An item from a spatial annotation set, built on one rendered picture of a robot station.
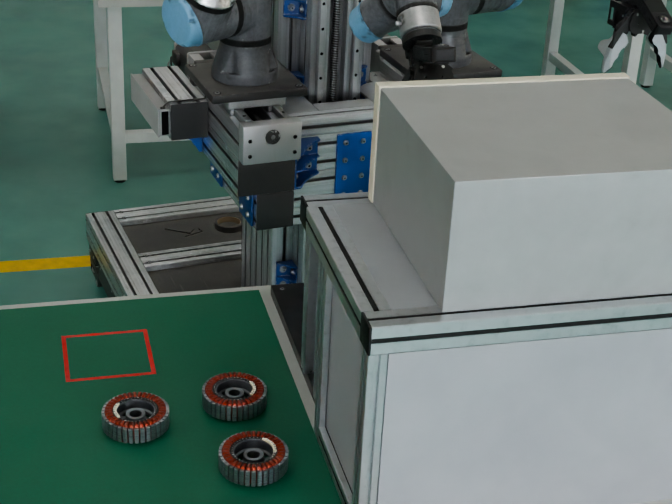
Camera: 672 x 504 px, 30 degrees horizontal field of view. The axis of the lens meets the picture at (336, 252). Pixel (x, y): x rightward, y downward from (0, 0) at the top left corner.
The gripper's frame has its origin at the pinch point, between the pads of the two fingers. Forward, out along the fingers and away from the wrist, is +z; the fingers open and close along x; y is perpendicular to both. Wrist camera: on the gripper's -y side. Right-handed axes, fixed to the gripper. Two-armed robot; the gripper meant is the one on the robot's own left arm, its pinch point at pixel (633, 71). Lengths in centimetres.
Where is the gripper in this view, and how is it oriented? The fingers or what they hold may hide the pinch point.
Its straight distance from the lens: 274.0
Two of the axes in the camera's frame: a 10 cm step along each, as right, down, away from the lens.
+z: -0.5, 8.9, 4.5
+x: -9.3, 1.3, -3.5
